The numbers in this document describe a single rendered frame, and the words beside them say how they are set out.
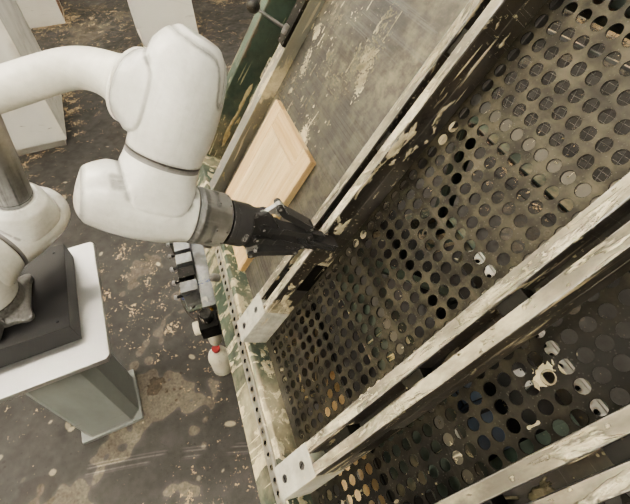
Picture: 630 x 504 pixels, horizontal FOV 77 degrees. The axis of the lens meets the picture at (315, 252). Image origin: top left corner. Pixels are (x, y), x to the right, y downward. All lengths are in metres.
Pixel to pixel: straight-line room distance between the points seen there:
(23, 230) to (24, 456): 1.17
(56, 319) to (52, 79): 0.85
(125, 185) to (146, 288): 1.86
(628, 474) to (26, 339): 1.31
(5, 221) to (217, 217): 0.80
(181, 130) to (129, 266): 2.05
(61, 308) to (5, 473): 1.01
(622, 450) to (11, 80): 0.83
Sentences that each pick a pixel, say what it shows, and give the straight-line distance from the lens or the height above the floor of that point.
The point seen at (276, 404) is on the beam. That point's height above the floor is 0.89.
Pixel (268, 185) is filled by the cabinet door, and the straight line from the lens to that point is 1.13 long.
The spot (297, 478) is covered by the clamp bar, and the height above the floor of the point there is 0.98.
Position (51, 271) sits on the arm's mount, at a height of 0.82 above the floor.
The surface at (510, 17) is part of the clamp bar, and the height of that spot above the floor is 1.60.
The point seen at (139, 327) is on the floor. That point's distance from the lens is 2.28.
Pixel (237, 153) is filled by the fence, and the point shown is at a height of 1.04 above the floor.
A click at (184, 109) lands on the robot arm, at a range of 0.54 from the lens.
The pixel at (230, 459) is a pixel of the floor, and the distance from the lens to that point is 1.90.
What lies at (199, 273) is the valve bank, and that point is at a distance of 1.41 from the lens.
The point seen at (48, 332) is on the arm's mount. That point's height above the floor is 0.83.
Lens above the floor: 1.82
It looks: 50 degrees down
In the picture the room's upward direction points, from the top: straight up
